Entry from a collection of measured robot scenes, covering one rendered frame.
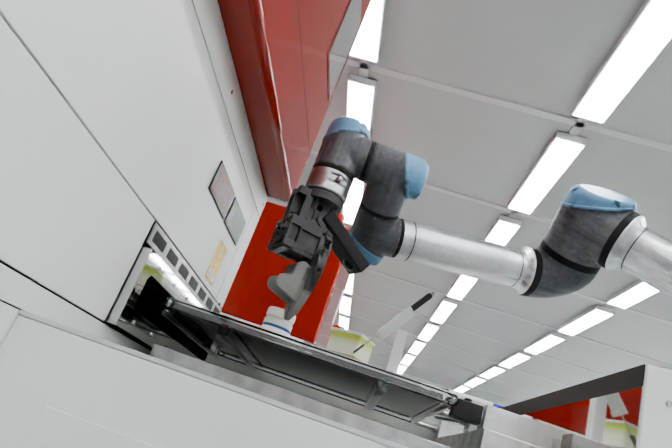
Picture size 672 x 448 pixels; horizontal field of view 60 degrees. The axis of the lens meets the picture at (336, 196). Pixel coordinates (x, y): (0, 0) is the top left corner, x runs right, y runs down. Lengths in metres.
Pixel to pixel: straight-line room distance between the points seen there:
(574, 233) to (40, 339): 0.89
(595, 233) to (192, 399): 0.82
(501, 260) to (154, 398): 0.77
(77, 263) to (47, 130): 0.15
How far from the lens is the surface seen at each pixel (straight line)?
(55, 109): 0.51
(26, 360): 0.55
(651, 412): 0.61
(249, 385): 0.76
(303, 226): 0.92
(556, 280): 1.17
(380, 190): 1.01
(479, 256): 1.11
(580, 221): 1.14
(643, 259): 1.13
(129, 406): 0.51
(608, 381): 0.68
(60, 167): 0.53
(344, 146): 0.99
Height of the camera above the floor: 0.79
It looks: 23 degrees up
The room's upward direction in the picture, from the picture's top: 20 degrees clockwise
